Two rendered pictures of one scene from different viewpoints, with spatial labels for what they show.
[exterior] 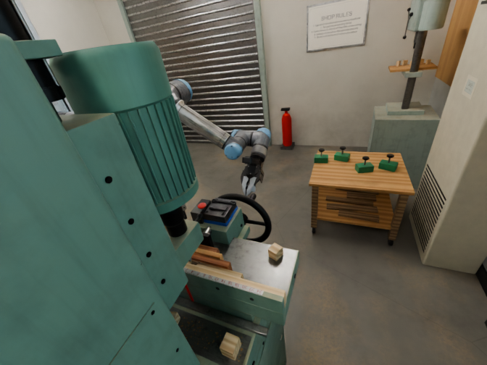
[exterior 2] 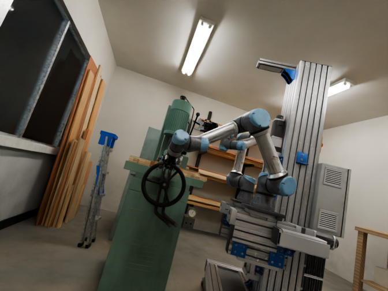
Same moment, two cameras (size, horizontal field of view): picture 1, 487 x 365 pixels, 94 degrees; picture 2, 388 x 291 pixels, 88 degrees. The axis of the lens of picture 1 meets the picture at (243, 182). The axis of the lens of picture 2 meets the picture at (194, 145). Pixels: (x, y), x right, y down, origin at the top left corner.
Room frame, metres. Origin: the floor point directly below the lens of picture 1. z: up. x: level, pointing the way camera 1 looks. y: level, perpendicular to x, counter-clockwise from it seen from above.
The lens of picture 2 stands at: (1.91, -0.68, 0.87)
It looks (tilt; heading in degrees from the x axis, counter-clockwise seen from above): 10 degrees up; 142
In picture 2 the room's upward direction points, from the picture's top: 15 degrees clockwise
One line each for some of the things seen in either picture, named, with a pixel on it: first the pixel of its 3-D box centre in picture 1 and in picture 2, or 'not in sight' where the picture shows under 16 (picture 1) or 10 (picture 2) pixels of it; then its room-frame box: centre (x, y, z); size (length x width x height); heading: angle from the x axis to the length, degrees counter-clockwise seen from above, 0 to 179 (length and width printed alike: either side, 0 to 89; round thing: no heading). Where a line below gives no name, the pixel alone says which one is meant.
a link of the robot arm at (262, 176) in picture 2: not in sight; (267, 183); (1.19, 0.55, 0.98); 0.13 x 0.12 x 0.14; 159
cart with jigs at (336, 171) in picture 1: (353, 189); not in sight; (1.49, -0.89, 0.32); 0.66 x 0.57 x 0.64; 63
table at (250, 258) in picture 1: (211, 250); (164, 174); (0.57, 0.15, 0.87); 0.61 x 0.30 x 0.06; 63
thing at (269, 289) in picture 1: (186, 270); (165, 168); (0.46, 0.21, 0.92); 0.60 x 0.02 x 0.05; 63
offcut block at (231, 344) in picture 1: (230, 345); not in sight; (0.28, 0.10, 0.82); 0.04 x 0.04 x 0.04; 61
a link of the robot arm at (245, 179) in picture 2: not in sight; (247, 183); (0.80, 0.88, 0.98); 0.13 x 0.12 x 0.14; 12
